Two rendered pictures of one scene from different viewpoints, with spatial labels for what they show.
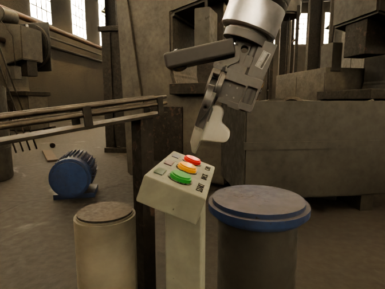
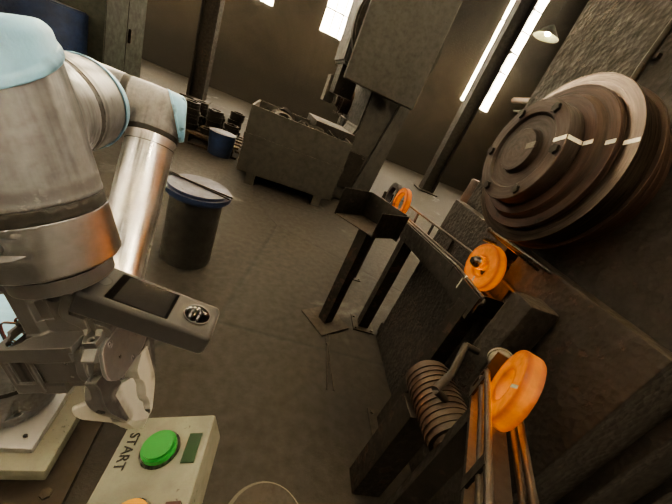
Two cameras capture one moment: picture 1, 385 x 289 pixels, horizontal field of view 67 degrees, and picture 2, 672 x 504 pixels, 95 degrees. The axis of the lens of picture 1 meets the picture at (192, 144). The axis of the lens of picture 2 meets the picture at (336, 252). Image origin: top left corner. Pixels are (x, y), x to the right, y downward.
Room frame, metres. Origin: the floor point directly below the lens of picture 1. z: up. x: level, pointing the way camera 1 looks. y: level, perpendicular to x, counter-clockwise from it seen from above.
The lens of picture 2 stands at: (0.75, 0.03, 1.04)
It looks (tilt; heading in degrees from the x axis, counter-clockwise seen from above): 24 degrees down; 158
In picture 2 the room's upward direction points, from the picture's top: 24 degrees clockwise
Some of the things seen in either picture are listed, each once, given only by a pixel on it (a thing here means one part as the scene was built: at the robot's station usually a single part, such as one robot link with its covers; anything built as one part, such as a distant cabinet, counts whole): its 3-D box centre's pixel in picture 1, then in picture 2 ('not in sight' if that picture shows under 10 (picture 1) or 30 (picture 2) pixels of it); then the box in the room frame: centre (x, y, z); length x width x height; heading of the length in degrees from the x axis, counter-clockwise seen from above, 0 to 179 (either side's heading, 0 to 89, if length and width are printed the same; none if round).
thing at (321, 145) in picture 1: (291, 146); not in sight; (2.26, -0.78, 0.39); 1.03 x 0.83 x 0.77; 97
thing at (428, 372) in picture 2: not in sight; (403, 449); (0.32, 0.65, 0.27); 0.22 x 0.13 x 0.53; 172
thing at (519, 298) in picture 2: not in sight; (510, 336); (0.24, 0.81, 0.68); 0.11 x 0.08 x 0.24; 82
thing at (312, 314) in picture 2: not in sight; (347, 264); (-0.55, 0.65, 0.36); 0.26 x 0.20 x 0.72; 27
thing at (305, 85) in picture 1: (311, 115); not in sight; (3.81, -1.55, 0.55); 1.10 x 0.53 x 1.10; 12
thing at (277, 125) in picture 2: not in sight; (293, 151); (-2.81, 0.54, 0.39); 1.03 x 0.83 x 0.79; 86
